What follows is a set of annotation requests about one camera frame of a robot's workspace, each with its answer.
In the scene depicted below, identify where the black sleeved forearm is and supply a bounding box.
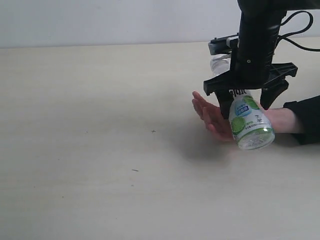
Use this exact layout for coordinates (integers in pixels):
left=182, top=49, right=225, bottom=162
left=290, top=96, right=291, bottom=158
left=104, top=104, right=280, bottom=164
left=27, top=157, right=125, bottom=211
left=283, top=95, right=320, bottom=145

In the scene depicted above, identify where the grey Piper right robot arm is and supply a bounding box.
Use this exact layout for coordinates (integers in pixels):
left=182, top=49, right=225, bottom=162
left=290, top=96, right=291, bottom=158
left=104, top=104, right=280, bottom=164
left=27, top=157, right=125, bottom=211
left=203, top=0, right=320, bottom=119

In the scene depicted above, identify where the lime label water bottle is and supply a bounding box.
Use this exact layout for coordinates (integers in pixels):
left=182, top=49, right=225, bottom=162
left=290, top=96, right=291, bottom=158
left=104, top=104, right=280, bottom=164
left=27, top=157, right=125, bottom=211
left=209, top=55, right=276, bottom=151

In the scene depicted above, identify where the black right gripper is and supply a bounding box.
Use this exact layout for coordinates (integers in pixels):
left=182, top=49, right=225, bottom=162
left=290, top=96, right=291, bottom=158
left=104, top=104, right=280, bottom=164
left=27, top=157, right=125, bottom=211
left=203, top=22, right=298, bottom=120

